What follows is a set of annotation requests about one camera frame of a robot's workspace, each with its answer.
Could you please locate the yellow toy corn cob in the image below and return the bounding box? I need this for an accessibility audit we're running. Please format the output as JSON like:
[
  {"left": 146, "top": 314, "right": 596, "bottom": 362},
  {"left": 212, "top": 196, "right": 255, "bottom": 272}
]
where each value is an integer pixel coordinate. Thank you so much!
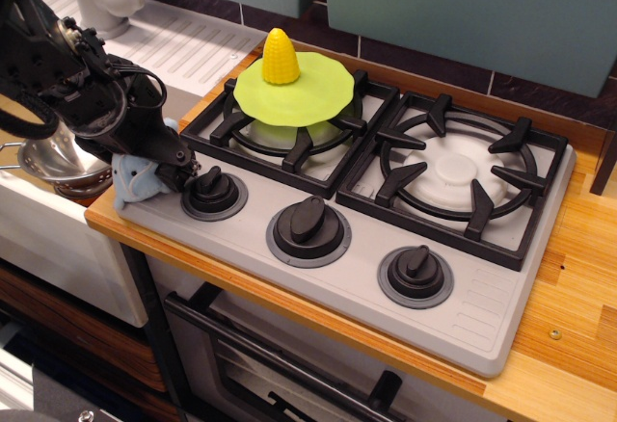
[{"left": 262, "top": 28, "right": 300, "bottom": 85}]

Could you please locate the toy oven door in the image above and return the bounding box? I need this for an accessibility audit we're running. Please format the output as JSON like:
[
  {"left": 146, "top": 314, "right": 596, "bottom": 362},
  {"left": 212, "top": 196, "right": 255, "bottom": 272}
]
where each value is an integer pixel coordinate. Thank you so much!
[{"left": 164, "top": 282, "right": 406, "bottom": 421}]

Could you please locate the black left burner grate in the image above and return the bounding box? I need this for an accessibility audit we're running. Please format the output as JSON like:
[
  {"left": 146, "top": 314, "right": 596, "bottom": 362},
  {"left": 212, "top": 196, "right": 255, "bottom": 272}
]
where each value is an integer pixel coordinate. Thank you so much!
[{"left": 181, "top": 70, "right": 400, "bottom": 198}]

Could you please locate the black right burner grate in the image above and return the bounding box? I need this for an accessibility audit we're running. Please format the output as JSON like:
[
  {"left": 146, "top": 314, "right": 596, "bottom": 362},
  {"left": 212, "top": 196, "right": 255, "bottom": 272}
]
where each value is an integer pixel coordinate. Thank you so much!
[{"left": 336, "top": 92, "right": 576, "bottom": 271}]

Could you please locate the black left stove knob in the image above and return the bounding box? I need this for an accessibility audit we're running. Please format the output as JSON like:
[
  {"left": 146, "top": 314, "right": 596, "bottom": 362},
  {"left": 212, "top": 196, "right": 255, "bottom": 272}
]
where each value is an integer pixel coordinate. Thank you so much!
[{"left": 181, "top": 166, "right": 249, "bottom": 222}]

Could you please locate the black burner grate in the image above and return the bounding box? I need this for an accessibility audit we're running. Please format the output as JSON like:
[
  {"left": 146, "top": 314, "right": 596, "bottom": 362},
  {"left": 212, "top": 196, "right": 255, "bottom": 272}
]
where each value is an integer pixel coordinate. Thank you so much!
[
  {"left": 181, "top": 70, "right": 400, "bottom": 198},
  {"left": 336, "top": 92, "right": 576, "bottom": 271}
]

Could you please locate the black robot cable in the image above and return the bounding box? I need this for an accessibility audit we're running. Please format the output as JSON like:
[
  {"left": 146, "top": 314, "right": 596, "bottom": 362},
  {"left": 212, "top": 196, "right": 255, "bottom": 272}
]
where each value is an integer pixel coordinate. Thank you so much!
[{"left": 0, "top": 103, "right": 62, "bottom": 140}]

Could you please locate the white left burner cap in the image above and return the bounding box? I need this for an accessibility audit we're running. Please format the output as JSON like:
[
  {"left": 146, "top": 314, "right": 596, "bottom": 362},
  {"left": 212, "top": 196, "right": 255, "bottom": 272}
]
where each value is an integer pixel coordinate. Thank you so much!
[{"left": 224, "top": 110, "right": 366, "bottom": 157}]

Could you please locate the black stove knob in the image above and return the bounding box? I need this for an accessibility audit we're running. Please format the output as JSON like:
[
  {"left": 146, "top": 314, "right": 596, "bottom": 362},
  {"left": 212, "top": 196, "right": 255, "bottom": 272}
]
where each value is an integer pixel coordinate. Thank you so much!
[
  {"left": 377, "top": 245, "right": 454, "bottom": 310},
  {"left": 181, "top": 166, "right": 249, "bottom": 222},
  {"left": 266, "top": 196, "right": 352, "bottom": 269}
]

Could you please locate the light blue plush elephant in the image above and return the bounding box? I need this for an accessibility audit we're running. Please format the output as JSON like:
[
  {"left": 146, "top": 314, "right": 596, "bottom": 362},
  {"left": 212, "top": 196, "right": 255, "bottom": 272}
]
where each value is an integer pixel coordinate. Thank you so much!
[{"left": 111, "top": 117, "right": 180, "bottom": 210}]

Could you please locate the green round silicone lid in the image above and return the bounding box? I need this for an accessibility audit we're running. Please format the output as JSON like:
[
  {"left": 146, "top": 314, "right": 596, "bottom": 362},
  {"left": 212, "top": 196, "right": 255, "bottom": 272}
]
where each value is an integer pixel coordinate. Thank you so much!
[{"left": 233, "top": 52, "right": 354, "bottom": 127}]

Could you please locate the black right stove knob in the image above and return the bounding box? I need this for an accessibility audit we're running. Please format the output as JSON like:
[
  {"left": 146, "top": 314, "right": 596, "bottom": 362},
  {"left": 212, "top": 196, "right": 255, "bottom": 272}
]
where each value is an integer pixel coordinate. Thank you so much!
[{"left": 377, "top": 245, "right": 454, "bottom": 310}]

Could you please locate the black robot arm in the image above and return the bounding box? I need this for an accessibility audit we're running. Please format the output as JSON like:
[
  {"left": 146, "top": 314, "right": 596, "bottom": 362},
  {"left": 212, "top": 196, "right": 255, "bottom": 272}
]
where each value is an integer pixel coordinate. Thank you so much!
[{"left": 1, "top": 0, "right": 199, "bottom": 192}]

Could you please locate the grey toy stove top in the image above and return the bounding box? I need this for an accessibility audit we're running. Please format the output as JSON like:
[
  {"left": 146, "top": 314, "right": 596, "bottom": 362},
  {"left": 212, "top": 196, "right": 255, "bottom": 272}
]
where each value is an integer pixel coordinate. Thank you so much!
[{"left": 115, "top": 82, "right": 577, "bottom": 379}]

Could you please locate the steel colander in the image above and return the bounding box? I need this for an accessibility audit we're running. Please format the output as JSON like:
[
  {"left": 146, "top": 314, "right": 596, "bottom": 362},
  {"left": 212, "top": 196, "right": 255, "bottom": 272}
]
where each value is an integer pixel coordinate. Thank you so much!
[{"left": 1, "top": 122, "right": 112, "bottom": 198}]

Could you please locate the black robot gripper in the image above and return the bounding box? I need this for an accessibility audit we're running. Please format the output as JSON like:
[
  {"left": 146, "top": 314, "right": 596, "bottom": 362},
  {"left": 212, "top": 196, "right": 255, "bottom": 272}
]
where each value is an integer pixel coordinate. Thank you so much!
[{"left": 62, "top": 72, "right": 201, "bottom": 193}]

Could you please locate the teal cabinet box right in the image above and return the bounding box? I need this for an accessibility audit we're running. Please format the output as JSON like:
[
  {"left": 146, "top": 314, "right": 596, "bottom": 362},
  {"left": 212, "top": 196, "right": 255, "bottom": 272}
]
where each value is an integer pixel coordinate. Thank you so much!
[{"left": 327, "top": 0, "right": 616, "bottom": 97}]

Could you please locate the black middle stove knob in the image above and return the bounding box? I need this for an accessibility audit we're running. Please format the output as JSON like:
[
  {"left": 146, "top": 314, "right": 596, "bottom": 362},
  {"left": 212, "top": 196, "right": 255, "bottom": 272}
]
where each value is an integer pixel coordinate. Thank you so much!
[{"left": 266, "top": 196, "right": 352, "bottom": 269}]

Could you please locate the white right burner cap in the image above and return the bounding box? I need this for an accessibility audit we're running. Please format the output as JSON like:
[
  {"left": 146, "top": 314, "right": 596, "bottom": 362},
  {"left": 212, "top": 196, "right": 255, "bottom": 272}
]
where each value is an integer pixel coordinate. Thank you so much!
[{"left": 389, "top": 132, "right": 508, "bottom": 212}]

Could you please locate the white burner cap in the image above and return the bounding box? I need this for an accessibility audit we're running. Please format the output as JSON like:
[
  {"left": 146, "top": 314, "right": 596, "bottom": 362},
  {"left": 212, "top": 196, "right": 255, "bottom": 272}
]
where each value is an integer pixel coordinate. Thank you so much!
[
  {"left": 389, "top": 132, "right": 508, "bottom": 212},
  {"left": 224, "top": 110, "right": 366, "bottom": 157}
]

